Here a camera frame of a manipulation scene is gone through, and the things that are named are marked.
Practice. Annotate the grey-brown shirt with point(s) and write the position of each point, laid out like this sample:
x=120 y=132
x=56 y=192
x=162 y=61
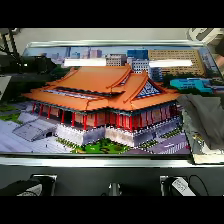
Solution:
x=206 y=116

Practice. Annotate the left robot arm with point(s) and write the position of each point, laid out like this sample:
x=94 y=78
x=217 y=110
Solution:
x=33 y=65

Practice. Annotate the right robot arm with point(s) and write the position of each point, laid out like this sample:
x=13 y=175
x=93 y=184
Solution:
x=181 y=186

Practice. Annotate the tan flat board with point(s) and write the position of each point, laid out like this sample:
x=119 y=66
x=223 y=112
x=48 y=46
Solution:
x=210 y=158

